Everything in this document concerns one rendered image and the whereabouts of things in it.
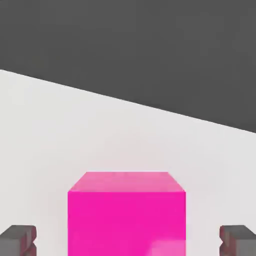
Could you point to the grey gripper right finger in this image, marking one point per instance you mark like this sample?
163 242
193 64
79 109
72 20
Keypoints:
240 243

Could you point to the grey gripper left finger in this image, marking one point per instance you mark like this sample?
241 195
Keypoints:
16 242

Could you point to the small pink cube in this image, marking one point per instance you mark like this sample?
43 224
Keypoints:
126 216

